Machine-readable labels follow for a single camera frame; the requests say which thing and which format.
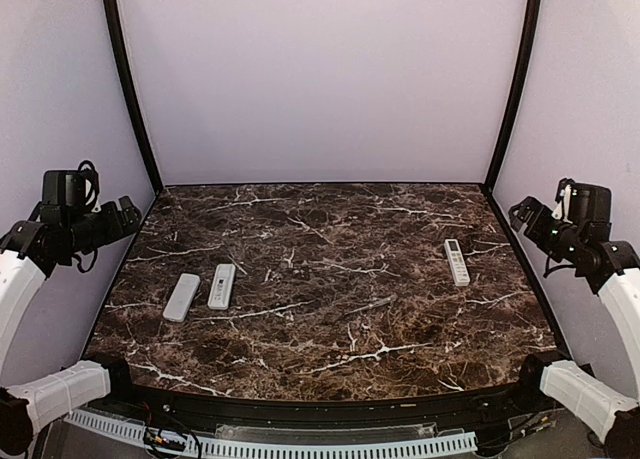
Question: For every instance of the black left frame post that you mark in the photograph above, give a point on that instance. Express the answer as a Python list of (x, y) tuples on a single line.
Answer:
[(128, 89)]

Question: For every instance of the black right frame post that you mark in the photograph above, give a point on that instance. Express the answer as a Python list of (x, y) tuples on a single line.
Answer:
[(521, 67)]

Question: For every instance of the clear handled screwdriver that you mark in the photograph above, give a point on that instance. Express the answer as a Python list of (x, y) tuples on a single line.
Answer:
[(373, 305)]

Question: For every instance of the white remote with buttons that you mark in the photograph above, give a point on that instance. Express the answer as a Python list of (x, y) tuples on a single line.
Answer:
[(221, 287)]

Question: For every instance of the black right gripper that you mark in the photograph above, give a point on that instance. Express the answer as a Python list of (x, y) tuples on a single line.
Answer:
[(534, 231)]

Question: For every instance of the white remote back side up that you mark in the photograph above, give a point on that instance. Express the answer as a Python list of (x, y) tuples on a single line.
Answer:
[(181, 298)]

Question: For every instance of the white remote at right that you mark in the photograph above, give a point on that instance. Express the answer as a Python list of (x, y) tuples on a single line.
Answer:
[(456, 262)]

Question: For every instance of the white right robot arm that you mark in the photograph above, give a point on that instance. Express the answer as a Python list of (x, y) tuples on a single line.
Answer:
[(611, 268)]

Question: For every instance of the black frame post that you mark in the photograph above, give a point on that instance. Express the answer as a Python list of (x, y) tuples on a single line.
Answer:
[(128, 89), (521, 67)]

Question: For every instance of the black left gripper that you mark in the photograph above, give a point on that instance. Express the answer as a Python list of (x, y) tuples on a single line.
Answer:
[(115, 228)]

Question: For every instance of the white slotted cable duct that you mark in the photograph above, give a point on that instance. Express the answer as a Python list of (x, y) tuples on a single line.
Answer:
[(247, 442)]

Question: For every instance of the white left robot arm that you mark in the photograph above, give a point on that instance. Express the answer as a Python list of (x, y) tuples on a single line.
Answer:
[(30, 251)]

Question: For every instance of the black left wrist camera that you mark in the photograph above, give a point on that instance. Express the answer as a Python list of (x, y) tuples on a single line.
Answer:
[(66, 188)]

